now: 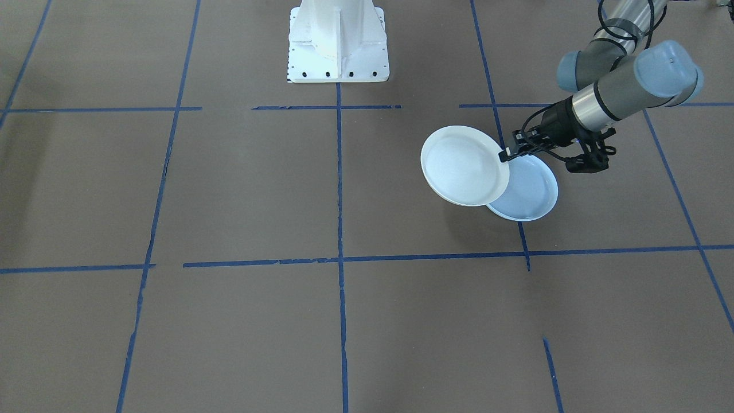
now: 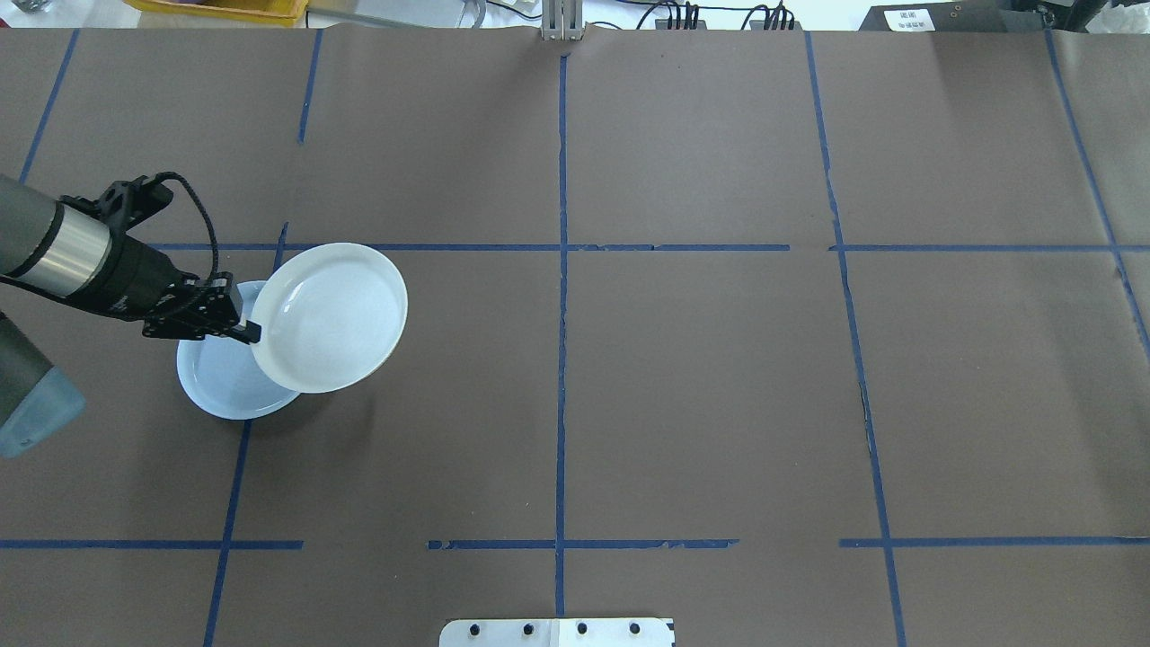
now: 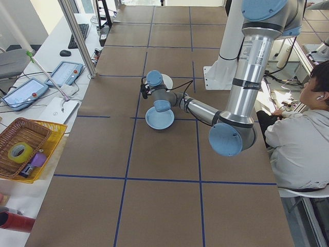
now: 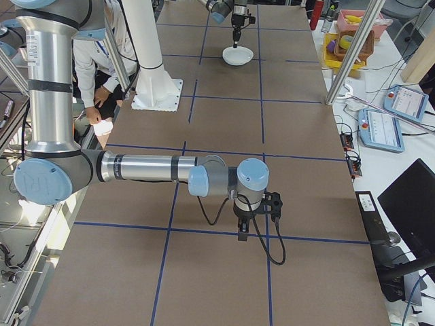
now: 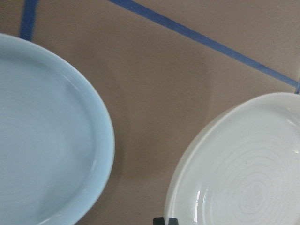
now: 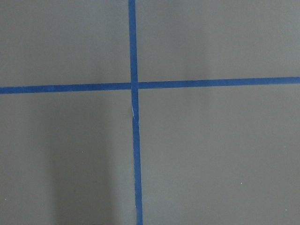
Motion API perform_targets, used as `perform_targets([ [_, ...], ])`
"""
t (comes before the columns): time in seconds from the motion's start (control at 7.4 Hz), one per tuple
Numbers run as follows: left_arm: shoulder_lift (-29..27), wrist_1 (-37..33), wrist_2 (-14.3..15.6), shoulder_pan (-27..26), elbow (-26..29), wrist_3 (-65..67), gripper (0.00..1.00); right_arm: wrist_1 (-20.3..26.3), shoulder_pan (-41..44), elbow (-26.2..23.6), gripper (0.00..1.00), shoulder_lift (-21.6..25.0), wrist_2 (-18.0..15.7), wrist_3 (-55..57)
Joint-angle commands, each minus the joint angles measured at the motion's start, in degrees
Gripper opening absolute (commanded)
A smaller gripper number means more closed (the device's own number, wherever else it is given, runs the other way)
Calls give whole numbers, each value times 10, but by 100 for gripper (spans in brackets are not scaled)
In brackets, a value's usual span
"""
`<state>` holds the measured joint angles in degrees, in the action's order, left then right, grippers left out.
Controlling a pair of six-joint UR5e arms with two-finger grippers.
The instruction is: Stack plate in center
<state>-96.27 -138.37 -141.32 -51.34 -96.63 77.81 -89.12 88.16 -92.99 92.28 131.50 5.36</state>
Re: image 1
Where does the light blue round plate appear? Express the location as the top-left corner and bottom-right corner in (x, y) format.
(486, 155), (559, 222)
(421, 125), (510, 207)

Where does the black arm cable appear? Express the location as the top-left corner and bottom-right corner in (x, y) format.
(596, 0), (669, 42)

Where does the white pedestal column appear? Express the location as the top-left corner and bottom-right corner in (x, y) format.
(286, 0), (391, 84)

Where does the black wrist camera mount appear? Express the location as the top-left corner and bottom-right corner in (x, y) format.
(565, 127), (618, 174)

